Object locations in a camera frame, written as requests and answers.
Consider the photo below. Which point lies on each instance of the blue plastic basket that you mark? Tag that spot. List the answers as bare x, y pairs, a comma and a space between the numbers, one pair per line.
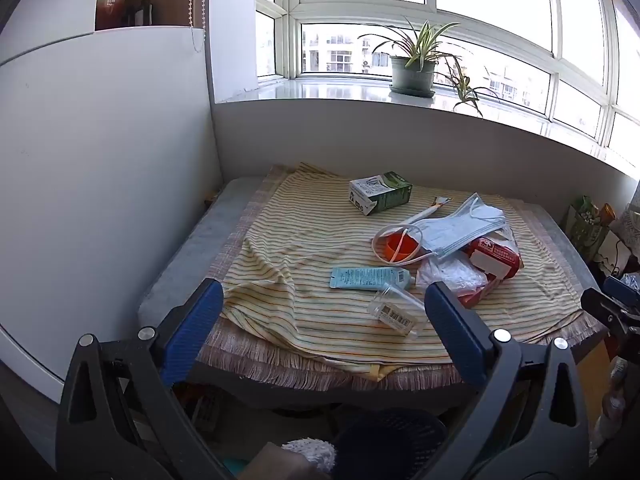
400, 435

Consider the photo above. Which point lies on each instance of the blue face mask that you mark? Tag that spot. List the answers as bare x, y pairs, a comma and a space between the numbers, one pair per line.
450, 235

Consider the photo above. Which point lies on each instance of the white patterned bag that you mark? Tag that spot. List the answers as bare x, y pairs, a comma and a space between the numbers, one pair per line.
617, 245

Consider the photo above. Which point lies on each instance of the clear plastic bag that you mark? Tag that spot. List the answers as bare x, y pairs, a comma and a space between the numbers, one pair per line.
445, 272

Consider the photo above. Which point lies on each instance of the yellow striped cloth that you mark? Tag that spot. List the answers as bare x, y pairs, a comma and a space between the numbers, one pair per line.
310, 240

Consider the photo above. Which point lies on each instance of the grey table cover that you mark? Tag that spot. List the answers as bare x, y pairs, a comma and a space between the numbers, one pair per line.
200, 240

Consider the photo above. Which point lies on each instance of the white wrapped straw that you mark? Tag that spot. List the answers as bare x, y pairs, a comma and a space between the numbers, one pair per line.
425, 214

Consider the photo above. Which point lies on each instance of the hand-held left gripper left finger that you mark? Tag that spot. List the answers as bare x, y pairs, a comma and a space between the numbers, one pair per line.
192, 325

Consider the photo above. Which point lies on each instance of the orange plastic cup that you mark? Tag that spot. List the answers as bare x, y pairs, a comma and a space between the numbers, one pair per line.
400, 247

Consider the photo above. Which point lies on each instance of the clear plastic barcode box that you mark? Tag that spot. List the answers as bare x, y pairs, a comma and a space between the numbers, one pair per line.
397, 310

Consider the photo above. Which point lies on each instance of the potted spider plant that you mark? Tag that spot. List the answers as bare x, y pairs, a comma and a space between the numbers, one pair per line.
412, 77

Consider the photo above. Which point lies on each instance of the light blue tube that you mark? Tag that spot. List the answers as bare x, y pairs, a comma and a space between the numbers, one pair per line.
370, 277

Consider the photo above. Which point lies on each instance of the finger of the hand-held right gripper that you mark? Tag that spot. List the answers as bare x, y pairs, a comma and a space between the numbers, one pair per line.
602, 306
622, 286

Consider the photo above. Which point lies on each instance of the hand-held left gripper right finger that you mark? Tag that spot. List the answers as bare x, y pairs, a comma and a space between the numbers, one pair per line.
450, 320

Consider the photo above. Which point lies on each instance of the fringed woven table mat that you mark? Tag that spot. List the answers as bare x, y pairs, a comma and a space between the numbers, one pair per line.
280, 367

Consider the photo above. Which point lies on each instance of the red and white box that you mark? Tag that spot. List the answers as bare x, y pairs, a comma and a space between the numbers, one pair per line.
495, 257

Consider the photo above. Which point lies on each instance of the green and white carton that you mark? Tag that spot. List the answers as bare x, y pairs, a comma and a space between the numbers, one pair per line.
382, 192

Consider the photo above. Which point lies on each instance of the white cabinet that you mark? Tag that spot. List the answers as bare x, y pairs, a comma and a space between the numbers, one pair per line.
100, 185

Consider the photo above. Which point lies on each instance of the green gift bag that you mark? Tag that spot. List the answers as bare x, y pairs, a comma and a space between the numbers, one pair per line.
585, 225

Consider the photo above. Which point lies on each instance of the red snack packet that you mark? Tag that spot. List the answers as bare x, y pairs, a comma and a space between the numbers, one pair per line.
472, 297

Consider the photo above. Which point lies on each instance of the white fluffy mop head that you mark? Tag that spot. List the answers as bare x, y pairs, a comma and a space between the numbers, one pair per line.
310, 452

